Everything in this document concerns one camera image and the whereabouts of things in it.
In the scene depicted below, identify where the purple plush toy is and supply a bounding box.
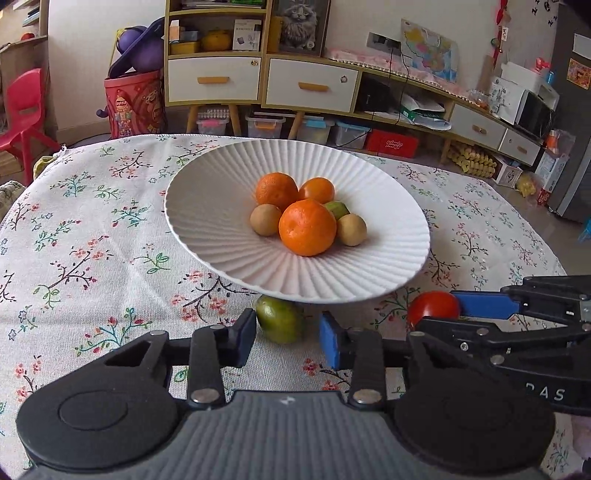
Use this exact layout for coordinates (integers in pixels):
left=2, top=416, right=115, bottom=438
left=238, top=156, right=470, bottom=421
left=108, top=17, right=164, bottom=79

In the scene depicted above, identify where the red tomato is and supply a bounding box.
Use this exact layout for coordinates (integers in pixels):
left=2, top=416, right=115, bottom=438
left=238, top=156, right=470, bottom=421
left=407, top=291, right=461, bottom=329

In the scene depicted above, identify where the green fruit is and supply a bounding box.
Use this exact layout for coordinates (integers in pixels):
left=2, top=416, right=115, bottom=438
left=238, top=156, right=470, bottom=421
left=325, top=201, right=349, bottom=221
left=256, top=295, right=304, bottom=345

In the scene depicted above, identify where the wooden cabinet with drawers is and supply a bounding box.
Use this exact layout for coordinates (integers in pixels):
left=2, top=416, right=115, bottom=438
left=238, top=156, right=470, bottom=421
left=164, top=1, right=543, bottom=166

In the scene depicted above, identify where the smooth small orange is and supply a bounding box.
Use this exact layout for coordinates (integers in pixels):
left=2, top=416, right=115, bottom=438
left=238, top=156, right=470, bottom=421
left=298, top=177, right=335, bottom=204

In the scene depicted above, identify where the large orange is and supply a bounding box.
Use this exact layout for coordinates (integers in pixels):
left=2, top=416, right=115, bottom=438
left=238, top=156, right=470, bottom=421
left=279, top=199, right=338, bottom=257

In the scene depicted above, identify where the red storage box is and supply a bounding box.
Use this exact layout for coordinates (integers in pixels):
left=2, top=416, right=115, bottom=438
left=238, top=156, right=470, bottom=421
left=365, top=130, right=419, bottom=158

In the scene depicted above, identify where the white microwave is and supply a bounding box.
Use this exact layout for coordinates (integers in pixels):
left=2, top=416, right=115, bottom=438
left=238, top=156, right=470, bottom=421
left=489, top=77, right=560, bottom=139

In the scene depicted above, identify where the brown longan fruit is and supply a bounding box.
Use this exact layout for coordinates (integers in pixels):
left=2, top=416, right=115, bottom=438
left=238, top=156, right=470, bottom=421
left=337, top=214, right=368, bottom=247
left=249, top=204, right=283, bottom=237

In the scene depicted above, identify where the white ribbed plate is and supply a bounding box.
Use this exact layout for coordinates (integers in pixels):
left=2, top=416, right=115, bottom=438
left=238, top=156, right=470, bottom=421
left=164, top=140, right=431, bottom=304

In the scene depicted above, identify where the colourful map poster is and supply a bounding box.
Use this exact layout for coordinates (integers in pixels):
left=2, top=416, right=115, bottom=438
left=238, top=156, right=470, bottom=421
left=401, top=19, right=460, bottom=83

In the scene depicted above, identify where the wooden shelf left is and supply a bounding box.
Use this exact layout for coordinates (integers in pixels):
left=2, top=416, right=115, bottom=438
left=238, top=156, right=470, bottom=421
left=0, top=0, right=59, bottom=139

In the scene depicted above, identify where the red plastic chair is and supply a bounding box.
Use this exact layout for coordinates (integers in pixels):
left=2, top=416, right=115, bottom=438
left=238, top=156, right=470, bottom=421
left=0, top=68, right=60, bottom=186

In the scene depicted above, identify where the mandarin with stem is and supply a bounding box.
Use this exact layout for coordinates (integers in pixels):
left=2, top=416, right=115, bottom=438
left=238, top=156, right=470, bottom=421
left=256, top=172, right=298, bottom=211

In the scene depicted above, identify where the red decorated bucket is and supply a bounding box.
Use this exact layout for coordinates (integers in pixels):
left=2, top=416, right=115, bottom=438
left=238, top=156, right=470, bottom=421
left=96, top=70, right=166, bottom=139

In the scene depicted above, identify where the cat picture frame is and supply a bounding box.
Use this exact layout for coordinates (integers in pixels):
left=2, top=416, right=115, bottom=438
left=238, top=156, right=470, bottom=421
left=274, top=0, right=331, bottom=57

